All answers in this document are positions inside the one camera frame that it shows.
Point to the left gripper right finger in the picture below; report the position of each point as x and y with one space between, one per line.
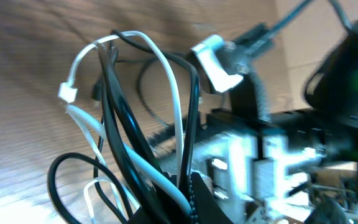
205 208

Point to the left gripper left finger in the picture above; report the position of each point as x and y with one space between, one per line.
165 209

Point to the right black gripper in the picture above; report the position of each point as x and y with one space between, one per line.
298 140

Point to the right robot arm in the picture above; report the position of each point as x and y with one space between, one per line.
332 90

